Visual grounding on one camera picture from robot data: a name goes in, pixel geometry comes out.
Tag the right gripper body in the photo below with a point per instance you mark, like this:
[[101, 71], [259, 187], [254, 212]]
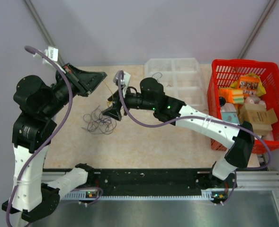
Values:
[[128, 98]]

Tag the corner aluminium post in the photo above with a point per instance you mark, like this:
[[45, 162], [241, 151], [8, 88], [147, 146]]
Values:
[[42, 29], [270, 6]]

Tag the orange snack package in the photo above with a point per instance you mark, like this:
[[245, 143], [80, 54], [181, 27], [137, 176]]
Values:
[[248, 85]]

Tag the brown cardboard box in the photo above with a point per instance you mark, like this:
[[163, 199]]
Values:
[[260, 118]]

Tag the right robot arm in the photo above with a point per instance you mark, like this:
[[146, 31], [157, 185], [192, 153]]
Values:
[[238, 139]]

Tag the black round ball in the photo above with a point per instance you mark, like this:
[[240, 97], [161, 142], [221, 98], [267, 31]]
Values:
[[222, 101]]

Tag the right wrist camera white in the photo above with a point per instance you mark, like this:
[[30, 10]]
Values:
[[124, 80]]

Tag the white cable duct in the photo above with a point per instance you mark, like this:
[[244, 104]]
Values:
[[84, 195]]

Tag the pink wrapped roll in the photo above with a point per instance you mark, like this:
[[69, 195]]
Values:
[[254, 100]]

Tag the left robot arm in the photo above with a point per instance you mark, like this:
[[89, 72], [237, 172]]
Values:
[[32, 134]]

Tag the right corner aluminium post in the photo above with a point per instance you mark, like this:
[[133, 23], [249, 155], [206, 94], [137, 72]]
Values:
[[270, 6]]

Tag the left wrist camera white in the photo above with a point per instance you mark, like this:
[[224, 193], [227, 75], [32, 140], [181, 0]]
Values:
[[51, 52]]

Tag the left corner aluminium post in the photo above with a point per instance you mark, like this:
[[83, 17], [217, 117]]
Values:
[[42, 29]]

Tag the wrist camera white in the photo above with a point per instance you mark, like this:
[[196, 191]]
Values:
[[124, 80], [51, 52]]

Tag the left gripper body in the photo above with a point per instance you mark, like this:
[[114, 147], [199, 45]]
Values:
[[74, 89]]

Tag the orange sponge pack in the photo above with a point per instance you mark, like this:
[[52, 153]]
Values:
[[232, 95]]

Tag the yellow snack bag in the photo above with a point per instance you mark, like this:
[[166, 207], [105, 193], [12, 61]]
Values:
[[260, 90]]

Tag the clear plastic compartment tray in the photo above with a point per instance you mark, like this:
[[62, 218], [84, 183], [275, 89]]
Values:
[[182, 79]]

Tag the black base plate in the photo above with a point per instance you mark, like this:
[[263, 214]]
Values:
[[157, 182]]

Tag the teal small box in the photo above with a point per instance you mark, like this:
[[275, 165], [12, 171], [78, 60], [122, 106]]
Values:
[[230, 117]]

